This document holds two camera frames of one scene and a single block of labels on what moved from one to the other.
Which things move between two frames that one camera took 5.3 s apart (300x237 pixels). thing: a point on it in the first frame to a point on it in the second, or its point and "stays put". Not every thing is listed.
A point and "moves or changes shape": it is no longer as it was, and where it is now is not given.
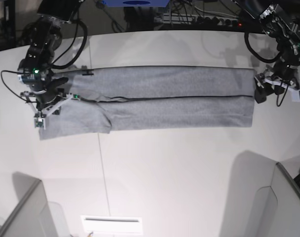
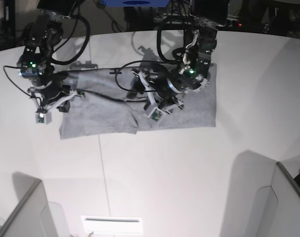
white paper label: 112,224 stays put
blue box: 136,3 stays put
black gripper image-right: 285,70 to 157,79
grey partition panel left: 31,217 stays put
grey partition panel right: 270,204 stays put
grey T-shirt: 153,97 moves or changes shape
